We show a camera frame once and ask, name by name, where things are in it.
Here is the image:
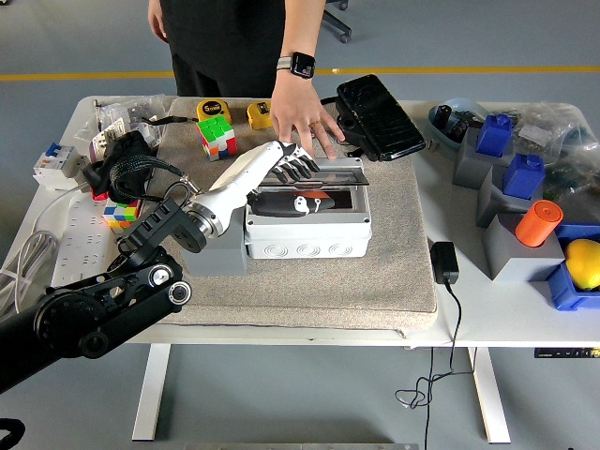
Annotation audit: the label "person's left hand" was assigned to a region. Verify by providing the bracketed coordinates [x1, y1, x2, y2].
[270, 68, 347, 161]

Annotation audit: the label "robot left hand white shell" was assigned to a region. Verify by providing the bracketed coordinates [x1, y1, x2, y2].
[189, 139, 337, 238]

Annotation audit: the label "person's right hand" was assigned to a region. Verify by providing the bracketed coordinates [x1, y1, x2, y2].
[147, 0, 170, 44]

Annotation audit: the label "orange cylinder battery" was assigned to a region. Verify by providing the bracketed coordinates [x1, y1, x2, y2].
[290, 189, 332, 202]
[514, 199, 565, 248]

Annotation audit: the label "transparent hinged box lid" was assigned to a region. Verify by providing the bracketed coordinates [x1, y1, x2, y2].
[255, 157, 371, 191]

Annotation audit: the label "grey battery holder block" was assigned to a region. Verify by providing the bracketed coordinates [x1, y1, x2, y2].
[185, 224, 249, 278]
[485, 213, 566, 283]
[452, 126, 515, 191]
[475, 166, 548, 230]

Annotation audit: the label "grey plastic junction box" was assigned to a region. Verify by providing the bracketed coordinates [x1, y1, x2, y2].
[243, 185, 374, 260]

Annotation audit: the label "blue block battery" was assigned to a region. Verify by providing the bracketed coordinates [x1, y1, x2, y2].
[502, 153, 548, 201]
[475, 113, 515, 158]

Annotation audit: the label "yellow square tape measure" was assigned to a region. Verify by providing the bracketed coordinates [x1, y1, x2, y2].
[247, 100, 274, 131]

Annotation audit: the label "black smartwatch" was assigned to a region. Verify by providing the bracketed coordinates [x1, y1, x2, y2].
[276, 51, 318, 80]

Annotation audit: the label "large Rubik's cube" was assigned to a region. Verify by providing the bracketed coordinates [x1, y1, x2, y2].
[195, 115, 238, 162]

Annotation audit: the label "person's torso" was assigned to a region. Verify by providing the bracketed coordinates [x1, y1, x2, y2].
[158, 0, 293, 98]

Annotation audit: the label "yellow round tape measure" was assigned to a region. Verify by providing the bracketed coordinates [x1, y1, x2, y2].
[195, 98, 231, 124]

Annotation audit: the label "clear plastic bags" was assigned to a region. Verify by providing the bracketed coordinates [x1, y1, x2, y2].
[505, 100, 600, 226]
[74, 93, 170, 146]

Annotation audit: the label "black cloth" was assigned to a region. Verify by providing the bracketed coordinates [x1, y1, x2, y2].
[82, 130, 158, 203]

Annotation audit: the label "small Rubik's cube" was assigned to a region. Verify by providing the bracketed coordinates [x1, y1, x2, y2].
[102, 200, 142, 230]

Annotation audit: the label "grey-brown mat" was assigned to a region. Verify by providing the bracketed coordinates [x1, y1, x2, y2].
[124, 97, 440, 332]

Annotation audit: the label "white power strip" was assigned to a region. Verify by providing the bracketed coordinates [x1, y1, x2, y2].
[49, 191, 126, 288]

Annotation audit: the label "light blue bowl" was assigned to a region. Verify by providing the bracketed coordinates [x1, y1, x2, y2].
[427, 97, 491, 151]

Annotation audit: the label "white circuit breaker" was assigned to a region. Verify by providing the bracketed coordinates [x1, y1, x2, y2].
[32, 142, 90, 191]

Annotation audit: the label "black power adapter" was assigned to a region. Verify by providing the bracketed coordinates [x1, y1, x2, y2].
[429, 240, 460, 286]

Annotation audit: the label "white table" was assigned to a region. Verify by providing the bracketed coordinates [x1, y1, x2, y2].
[0, 96, 600, 444]

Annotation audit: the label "yellow lemon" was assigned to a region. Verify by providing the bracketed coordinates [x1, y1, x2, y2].
[563, 238, 600, 292]

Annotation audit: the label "blue plastic bin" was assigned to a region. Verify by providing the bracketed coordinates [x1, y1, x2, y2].
[546, 222, 600, 311]

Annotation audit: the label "black table control panel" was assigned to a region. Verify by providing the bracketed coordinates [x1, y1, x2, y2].
[533, 346, 600, 360]

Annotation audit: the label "white power cable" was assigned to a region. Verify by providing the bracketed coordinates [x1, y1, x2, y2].
[0, 185, 90, 324]

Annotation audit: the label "black adapter cord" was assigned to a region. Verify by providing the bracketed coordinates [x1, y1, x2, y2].
[394, 278, 475, 450]

